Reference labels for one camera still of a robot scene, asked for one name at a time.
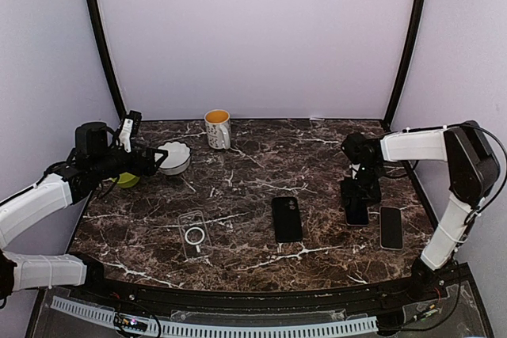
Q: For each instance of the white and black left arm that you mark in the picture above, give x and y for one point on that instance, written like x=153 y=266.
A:
x=99 y=153

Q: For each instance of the black frame post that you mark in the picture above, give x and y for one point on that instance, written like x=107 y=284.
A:
x=105 y=57
x=404 y=63

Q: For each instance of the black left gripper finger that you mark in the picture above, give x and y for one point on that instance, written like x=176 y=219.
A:
x=156 y=156
x=148 y=169

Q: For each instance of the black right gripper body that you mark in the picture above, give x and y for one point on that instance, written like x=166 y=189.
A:
x=369 y=176

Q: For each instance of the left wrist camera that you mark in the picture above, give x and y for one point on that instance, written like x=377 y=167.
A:
x=128 y=129

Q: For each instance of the right black frame post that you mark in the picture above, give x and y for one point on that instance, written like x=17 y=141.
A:
x=404 y=63

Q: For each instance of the clear magsafe phone case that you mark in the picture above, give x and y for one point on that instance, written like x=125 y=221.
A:
x=195 y=238

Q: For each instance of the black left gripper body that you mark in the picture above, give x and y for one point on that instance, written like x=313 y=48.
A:
x=110 y=171

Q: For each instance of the white slotted cable duct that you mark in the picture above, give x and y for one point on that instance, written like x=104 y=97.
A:
x=134 y=325

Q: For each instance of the black phone case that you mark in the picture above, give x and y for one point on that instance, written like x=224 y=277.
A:
x=286 y=219

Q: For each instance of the green cup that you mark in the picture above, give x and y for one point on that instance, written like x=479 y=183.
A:
x=126 y=180

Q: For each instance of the left black frame post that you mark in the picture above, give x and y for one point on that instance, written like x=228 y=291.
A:
x=105 y=57

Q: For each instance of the black smartphone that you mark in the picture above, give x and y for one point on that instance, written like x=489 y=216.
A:
x=356 y=213

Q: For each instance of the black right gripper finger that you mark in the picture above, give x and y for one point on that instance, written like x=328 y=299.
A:
x=374 y=195
x=349 y=195

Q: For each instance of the white scalloped bowl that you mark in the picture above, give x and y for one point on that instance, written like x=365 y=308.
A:
x=178 y=160

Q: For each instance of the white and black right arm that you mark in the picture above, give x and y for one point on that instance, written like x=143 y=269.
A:
x=470 y=170

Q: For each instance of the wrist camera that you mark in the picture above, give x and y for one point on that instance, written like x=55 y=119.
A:
x=128 y=129
x=358 y=171

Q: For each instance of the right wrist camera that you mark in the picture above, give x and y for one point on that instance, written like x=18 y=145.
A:
x=358 y=171

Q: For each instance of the silver edged smartphone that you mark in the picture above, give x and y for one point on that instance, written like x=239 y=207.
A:
x=390 y=224

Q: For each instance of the black front rail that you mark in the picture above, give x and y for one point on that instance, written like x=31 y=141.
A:
x=319 y=280

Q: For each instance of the white floral mug yellow inside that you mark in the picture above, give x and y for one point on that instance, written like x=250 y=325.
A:
x=218 y=128

